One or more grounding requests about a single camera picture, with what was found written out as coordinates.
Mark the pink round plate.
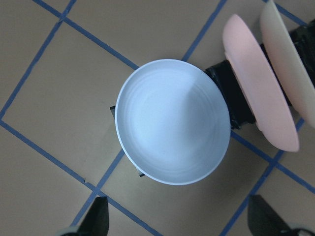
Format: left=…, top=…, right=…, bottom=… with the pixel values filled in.
left=222, top=14, right=300, bottom=152

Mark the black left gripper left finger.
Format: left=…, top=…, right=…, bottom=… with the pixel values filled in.
left=75, top=197, right=109, bottom=236

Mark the blue round plate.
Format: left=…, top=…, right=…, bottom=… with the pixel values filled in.
left=115, top=59, right=230, bottom=185

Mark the black plate rack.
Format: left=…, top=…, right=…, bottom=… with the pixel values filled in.
left=110, top=20, right=315, bottom=178

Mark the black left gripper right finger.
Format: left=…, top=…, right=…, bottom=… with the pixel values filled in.
left=247, top=195, right=291, bottom=236

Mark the cream plate in rack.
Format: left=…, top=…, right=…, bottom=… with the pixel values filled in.
left=259, top=0, right=315, bottom=127

